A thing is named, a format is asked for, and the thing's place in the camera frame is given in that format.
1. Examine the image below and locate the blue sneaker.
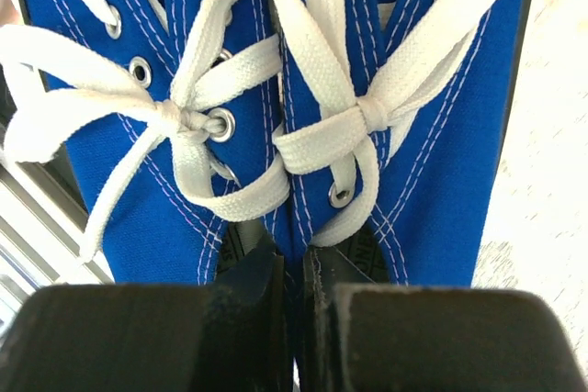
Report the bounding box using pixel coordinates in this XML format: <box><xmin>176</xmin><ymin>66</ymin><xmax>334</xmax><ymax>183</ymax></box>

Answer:
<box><xmin>261</xmin><ymin>0</ymin><xmax>538</xmax><ymax>287</ymax></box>
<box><xmin>1</xmin><ymin>0</ymin><xmax>289</xmax><ymax>285</ymax></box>

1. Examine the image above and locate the aluminium rail frame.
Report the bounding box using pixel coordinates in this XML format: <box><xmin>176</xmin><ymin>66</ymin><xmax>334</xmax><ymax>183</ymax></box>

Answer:
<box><xmin>1</xmin><ymin>147</ymin><xmax>113</xmax><ymax>341</ymax></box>

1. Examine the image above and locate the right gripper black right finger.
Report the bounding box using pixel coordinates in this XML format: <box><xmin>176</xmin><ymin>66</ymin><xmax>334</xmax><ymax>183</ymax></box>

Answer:
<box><xmin>300</xmin><ymin>248</ymin><xmax>586</xmax><ymax>391</ymax></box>

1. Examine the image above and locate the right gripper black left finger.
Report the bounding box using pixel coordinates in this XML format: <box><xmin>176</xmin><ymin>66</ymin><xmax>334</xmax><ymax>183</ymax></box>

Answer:
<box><xmin>1</xmin><ymin>238</ymin><xmax>293</xmax><ymax>391</ymax></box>

